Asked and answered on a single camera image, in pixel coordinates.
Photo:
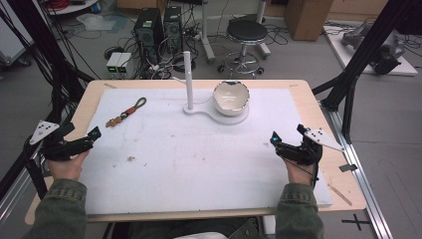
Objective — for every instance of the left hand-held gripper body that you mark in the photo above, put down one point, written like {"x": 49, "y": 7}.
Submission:
{"x": 64, "y": 149}

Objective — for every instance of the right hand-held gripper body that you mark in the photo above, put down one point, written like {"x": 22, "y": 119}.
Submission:
{"x": 303, "y": 154}

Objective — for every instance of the person's left hand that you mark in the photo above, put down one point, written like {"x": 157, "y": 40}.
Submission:
{"x": 68, "y": 168}

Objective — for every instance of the person's right hand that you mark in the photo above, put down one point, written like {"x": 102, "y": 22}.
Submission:
{"x": 298, "y": 174}

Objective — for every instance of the grey tape piece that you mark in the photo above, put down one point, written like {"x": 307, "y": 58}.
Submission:
{"x": 348, "y": 167}

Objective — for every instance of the thin wooden stick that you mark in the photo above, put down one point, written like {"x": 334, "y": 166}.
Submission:
{"x": 340, "y": 194}

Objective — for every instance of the white ceramic bowl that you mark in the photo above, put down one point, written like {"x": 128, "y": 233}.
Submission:
{"x": 231, "y": 98}

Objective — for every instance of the small white power box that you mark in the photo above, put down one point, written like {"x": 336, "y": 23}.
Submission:
{"x": 124, "y": 63}
{"x": 113, "y": 63}

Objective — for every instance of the white foam mat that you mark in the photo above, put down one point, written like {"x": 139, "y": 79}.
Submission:
{"x": 199, "y": 159}

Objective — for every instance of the white stand with pole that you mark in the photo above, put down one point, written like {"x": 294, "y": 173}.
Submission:
{"x": 189, "y": 83}

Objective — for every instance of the white desk leg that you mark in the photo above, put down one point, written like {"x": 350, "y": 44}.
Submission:
{"x": 207, "y": 33}
{"x": 262, "y": 30}

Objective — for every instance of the brown cardboard box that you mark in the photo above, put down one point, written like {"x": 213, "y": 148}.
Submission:
{"x": 307, "y": 20}

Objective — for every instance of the black round stool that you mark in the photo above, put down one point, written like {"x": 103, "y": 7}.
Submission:
{"x": 247, "y": 33}

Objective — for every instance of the grey machine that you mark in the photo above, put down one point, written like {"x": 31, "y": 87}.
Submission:
{"x": 384, "y": 54}

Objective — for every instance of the clear plastic sheet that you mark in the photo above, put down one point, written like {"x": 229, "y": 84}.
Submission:
{"x": 99, "y": 21}

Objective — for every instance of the black computer tower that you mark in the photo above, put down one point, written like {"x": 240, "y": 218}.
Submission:
{"x": 148, "y": 28}
{"x": 173, "y": 28}

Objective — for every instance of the white floor platform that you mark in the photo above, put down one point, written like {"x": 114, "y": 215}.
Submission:
{"x": 406, "y": 68}

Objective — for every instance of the round white table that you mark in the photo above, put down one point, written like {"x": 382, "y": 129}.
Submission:
{"x": 73, "y": 7}

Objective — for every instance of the person's legs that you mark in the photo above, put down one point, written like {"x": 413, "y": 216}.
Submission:
{"x": 185, "y": 229}

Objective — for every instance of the aluminium rail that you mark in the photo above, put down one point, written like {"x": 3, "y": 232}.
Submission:
{"x": 365, "y": 186}

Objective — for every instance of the black metal frame stand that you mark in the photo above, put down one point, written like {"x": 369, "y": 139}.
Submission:
{"x": 361, "y": 56}
{"x": 40, "y": 49}

